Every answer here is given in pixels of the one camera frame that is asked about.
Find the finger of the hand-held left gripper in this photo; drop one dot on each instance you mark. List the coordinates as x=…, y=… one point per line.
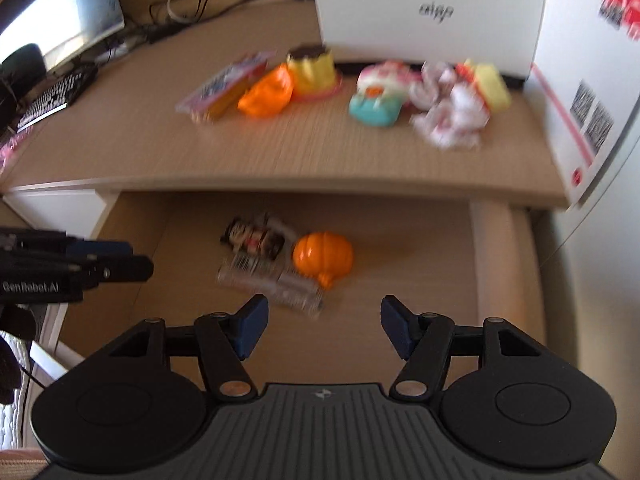
x=125, y=269
x=105, y=249

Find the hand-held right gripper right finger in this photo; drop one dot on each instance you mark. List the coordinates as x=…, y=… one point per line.
x=396, y=329

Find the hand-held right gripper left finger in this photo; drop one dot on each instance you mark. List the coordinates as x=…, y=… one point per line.
x=251, y=329

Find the clear barcode packet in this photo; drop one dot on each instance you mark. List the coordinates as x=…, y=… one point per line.
x=270, y=282

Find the wide white desk drawer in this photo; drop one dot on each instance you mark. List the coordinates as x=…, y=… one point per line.
x=425, y=260

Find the brown white dog toy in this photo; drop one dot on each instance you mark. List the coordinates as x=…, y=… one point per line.
x=252, y=237

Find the orange pumpkin shell half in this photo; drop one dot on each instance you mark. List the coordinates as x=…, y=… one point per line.
x=322, y=257
x=267, y=92

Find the pink snack packet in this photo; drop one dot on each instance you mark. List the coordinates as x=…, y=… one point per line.
x=220, y=87

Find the pink white wrapper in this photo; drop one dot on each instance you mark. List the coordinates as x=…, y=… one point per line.
x=450, y=110

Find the teal and pink toy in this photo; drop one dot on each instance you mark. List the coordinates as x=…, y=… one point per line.
x=377, y=95

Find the yellow pudding toy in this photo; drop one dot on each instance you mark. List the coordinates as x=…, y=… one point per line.
x=312, y=72

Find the person's left hand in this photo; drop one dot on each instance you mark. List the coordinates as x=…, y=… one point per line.
x=12, y=325

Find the narrow white desk drawer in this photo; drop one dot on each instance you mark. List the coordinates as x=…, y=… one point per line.
x=50, y=210

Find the black keyboard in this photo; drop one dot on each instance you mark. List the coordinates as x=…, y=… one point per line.
x=55, y=97

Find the dark round object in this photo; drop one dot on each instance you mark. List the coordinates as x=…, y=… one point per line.
x=22, y=75

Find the black power adapter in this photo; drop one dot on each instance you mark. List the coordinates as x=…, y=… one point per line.
x=162, y=33

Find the black computer monitor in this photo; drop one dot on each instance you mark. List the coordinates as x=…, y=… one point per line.
x=75, y=10

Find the white cardboard box red print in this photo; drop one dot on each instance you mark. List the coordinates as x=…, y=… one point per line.
x=585, y=110

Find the white computer case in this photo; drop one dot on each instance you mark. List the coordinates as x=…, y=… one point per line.
x=430, y=10

